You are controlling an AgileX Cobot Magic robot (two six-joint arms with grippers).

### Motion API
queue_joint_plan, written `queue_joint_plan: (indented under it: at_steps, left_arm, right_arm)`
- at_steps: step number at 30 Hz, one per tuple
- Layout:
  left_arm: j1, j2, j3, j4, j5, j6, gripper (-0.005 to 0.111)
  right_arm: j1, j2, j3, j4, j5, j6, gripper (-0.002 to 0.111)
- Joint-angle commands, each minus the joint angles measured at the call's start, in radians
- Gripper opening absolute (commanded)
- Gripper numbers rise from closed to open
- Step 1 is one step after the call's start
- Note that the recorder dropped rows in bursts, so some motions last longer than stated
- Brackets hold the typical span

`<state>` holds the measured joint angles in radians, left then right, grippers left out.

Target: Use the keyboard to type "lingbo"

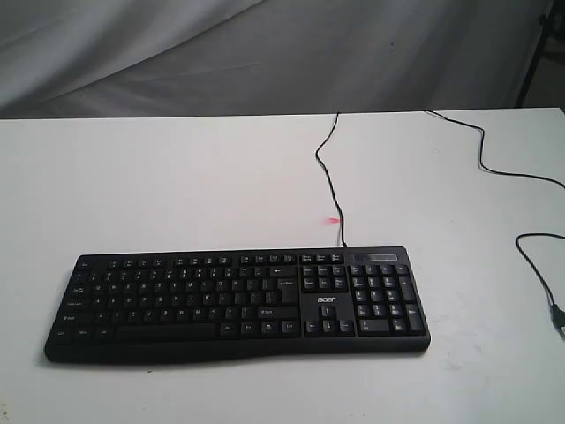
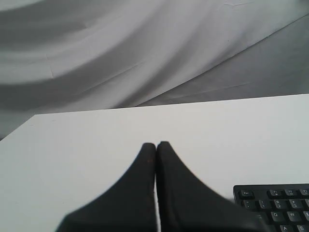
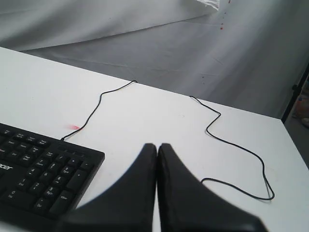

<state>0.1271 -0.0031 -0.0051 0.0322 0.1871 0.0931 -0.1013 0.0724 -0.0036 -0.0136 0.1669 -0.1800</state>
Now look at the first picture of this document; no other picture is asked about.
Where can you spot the red tape mark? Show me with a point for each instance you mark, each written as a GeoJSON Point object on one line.
{"type": "Point", "coordinates": [332, 221]}

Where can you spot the black acer keyboard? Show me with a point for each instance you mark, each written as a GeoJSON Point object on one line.
{"type": "Point", "coordinates": [200, 306]}

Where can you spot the grey backdrop cloth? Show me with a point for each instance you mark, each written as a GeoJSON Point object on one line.
{"type": "Point", "coordinates": [219, 58]}

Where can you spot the black tripod stand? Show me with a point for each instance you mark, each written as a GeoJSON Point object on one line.
{"type": "Point", "coordinates": [543, 84]}

